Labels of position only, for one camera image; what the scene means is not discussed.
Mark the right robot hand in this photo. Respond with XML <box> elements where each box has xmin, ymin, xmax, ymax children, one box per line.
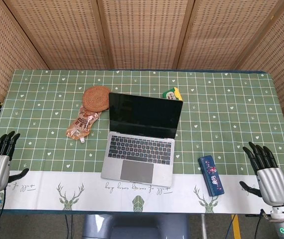
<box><xmin>239</xmin><ymin>141</ymin><xmax>284</xmax><ymax>206</ymax></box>

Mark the silver grey laptop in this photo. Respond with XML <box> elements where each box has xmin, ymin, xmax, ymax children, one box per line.
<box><xmin>100</xmin><ymin>92</ymin><xmax>184</xmax><ymax>187</ymax></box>

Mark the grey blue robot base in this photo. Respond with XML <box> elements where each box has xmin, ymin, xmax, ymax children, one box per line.
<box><xmin>82</xmin><ymin>213</ymin><xmax>189</xmax><ymax>239</ymax></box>

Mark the blue floral pencil case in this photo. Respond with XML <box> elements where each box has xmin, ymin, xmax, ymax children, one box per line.
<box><xmin>197</xmin><ymin>155</ymin><xmax>225</xmax><ymax>197</ymax></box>

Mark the orange sauce refill pouch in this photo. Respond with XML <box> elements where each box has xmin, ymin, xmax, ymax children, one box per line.
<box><xmin>66</xmin><ymin>104</ymin><xmax>101</xmax><ymax>143</ymax></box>

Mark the round woven rattan coaster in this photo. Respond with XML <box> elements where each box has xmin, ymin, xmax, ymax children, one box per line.
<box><xmin>82</xmin><ymin>86</ymin><xmax>110</xmax><ymax>112</ymax></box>

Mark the green and yellow box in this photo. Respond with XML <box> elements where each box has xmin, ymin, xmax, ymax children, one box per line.
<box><xmin>162</xmin><ymin>87</ymin><xmax>183</xmax><ymax>101</ymax></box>

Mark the green checked tablecloth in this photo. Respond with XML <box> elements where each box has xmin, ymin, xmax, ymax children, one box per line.
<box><xmin>0</xmin><ymin>69</ymin><xmax>284</xmax><ymax>214</ymax></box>

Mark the woven bamboo folding screen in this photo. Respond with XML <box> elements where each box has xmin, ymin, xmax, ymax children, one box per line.
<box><xmin>0</xmin><ymin>0</ymin><xmax>284</xmax><ymax>130</ymax></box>

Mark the black cable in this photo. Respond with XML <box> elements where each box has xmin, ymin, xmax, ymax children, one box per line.
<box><xmin>255</xmin><ymin>209</ymin><xmax>269</xmax><ymax>239</ymax></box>
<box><xmin>65</xmin><ymin>213</ymin><xmax>73</xmax><ymax>239</ymax></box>

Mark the blue cable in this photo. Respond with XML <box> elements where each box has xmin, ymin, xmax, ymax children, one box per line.
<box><xmin>225</xmin><ymin>213</ymin><xmax>235</xmax><ymax>239</ymax></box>

